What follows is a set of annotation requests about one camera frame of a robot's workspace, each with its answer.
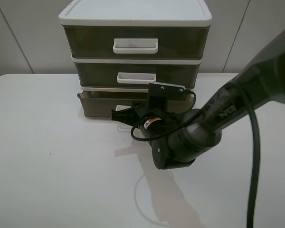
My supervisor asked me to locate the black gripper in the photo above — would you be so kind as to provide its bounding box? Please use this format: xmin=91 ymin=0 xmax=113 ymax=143
xmin=111 ymin=104 xmax=181 ymax=140

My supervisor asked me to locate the dark translucent drawer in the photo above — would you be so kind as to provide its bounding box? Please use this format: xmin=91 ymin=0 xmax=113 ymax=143
xmin=77 ymin=90 xmax=195 ymax=119
xmin=75 ymin=63 xmax=199 ymax=88
xmin=64 ymin=26 xmax=209 ymax=60

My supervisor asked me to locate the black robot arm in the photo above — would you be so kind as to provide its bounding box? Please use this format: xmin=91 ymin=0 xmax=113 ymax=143
xmin=111 ymin=30 xmax=285 ymax=170

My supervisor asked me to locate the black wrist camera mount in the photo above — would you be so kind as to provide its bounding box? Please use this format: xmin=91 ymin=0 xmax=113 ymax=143
xmin=146 ymin=83 xmax=186 ymax=112

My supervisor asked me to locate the white plastic drawer cabinet frame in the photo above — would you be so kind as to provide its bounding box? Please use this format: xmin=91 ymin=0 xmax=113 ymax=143
xmin=58 ymin=0 xmax=212 ymax=92

